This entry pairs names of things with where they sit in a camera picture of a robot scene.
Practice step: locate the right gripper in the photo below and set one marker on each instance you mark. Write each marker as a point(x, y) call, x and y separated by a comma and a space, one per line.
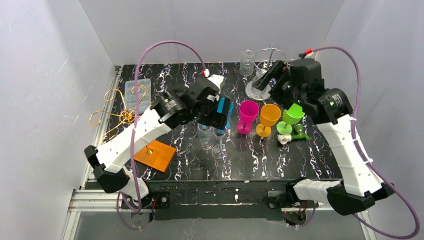
point(276, 73)

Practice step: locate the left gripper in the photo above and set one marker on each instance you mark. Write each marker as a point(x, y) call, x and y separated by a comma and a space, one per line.
point(214, 110)

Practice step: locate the pink wine glass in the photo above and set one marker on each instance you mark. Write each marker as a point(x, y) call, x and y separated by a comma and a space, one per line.
point(248, 112)

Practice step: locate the orange wine glass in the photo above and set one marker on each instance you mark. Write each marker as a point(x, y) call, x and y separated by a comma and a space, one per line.
point(268, 117)

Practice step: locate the clear wine glass front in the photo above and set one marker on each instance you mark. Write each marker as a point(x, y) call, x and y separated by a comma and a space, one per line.
point(220, 139)

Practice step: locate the green wine glass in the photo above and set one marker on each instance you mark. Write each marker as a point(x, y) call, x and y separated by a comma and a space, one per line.
point(290, 117)

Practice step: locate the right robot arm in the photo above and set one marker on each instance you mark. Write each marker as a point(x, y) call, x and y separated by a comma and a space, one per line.
point(360, 186)

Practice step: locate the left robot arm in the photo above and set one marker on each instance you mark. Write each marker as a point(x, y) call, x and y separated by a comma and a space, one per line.
point(171, 109)

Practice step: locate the green white pipe fitting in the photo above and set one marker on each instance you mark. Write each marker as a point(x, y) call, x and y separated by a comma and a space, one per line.
point(300, 134)

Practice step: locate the silver wire glass rack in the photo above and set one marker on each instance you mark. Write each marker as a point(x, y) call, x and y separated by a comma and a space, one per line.
point(263, 95)

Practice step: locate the gold wire rack wooden base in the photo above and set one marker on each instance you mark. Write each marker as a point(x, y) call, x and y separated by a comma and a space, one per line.
point(133, 137)

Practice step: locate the aluminium base frame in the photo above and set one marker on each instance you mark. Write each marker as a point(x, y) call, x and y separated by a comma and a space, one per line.
point(219, 214)

